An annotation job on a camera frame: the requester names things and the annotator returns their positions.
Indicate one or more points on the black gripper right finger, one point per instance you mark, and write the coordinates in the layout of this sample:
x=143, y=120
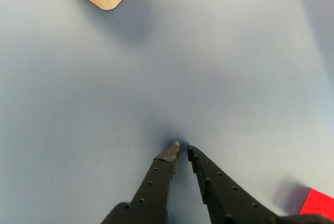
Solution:
x=227, y=198

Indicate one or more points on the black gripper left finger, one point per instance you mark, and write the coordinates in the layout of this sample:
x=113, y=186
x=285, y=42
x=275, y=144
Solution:
x=154, y=190

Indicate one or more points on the red cube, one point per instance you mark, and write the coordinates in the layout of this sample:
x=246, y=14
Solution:
x=319, y=204

